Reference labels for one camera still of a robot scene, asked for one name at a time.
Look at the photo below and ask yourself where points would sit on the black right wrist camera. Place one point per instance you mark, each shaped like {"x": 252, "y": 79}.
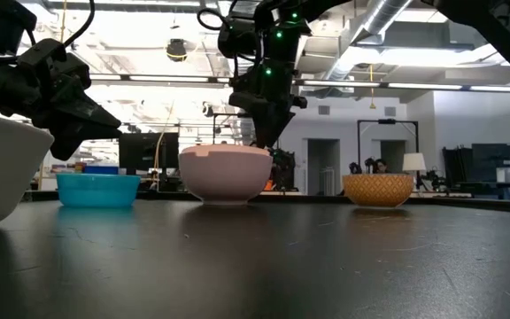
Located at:
{"x": 237, "y": 37}

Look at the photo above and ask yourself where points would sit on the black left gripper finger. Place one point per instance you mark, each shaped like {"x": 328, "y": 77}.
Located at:
{"x": 89, "y": 111}
{"x": 71, "y": 144}

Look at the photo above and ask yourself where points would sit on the silver ventilation duct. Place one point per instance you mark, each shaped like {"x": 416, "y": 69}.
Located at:
{"x": 370, "y": 26}

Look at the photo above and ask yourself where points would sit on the black metal frame rig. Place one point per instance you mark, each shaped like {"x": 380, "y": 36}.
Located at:
{"x": 388, "y": 122}

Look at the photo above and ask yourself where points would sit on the yellow patterned bowl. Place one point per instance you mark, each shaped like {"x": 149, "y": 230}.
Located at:
{"x": 377, "y": 190}

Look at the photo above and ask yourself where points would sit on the long ceiling light strip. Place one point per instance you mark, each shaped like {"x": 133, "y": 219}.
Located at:
{"x": 414, "y": 86}

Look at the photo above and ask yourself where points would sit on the black monitor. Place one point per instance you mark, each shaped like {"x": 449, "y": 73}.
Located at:
{"x": 142, "y": 153}

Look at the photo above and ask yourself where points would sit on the white table lamp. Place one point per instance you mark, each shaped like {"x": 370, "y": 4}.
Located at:
{"x": 414, "y": 164}

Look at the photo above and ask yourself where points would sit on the black equipment stand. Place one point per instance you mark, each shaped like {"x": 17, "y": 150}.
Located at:
{"x": 489, "y": 164}

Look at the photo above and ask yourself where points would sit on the black ceiling dome camera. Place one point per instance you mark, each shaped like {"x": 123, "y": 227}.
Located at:
{"x": 176, "y": 49}

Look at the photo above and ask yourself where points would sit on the large white bowl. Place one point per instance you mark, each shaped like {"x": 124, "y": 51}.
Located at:
{"x": 2, "y": 173}

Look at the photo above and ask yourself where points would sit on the pink ceramic bowl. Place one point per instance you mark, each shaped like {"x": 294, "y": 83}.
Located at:
{"x": 225, "y": 175}

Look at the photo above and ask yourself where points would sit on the grey wall vent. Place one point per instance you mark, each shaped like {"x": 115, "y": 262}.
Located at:
{"x": 324, "y": 110}
{"x": 390, "y": 111}

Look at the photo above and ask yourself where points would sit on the person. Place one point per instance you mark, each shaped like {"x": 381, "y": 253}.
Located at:
{"x": 380, "y": 166}

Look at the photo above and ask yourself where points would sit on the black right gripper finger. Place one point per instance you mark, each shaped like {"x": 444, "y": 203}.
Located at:
{"x": 285, "y": 122}
{"x": 264, "y": 130}

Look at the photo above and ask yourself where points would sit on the blue storage bin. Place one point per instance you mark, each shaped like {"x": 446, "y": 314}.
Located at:
{"x": 101, "y": 169}

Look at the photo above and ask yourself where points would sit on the black background robot arm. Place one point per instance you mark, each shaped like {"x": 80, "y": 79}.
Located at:
{"x": 283, "y": 170}

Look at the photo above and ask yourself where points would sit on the blue plastic bowl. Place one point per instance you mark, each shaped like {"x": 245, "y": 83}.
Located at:
{"x": 98, "y": 190}

